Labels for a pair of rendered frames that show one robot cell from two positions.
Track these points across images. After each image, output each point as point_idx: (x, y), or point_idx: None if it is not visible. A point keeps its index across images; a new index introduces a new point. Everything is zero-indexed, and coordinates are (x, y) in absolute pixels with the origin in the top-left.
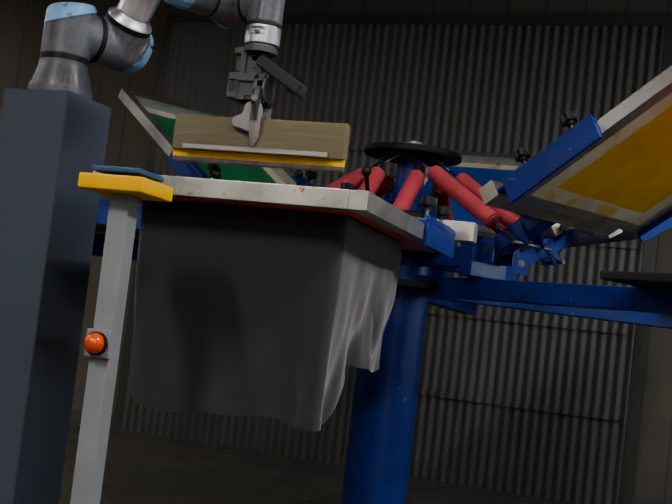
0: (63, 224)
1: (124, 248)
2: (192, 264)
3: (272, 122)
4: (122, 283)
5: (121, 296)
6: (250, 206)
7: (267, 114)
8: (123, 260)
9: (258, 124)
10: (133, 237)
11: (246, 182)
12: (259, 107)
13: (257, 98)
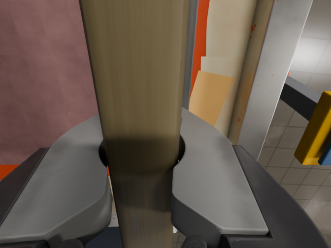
0: (108, 239)
1: (315, 92)
2: None
3: (182, 89)
4: (293, 81)
5: (286, 78)
6: (203, 36)
7: (87, 191)
8: (308, 88)
9: (201, 136)
10: (310, 96)
11: (306, 18)
12: (242, 198)
13: (329, 246)
